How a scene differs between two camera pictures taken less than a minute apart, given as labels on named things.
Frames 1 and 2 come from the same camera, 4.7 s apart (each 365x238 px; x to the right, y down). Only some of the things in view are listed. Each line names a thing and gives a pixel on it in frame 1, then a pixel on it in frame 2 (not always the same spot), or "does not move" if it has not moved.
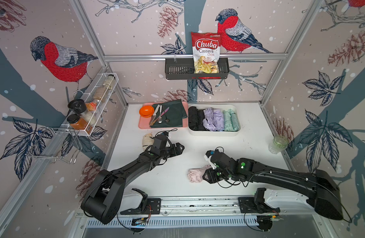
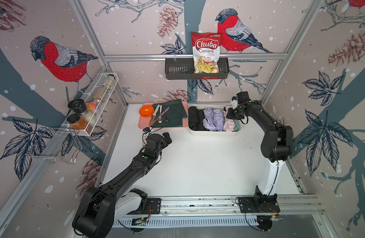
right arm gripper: (209, 174) to (229, 115)
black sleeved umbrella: (193, 118) does not move
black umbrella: (201, 117) does not move
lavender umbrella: (218, 119) does not move
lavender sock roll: (208, 121) does not move
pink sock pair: (195, 175) to (229, 125)
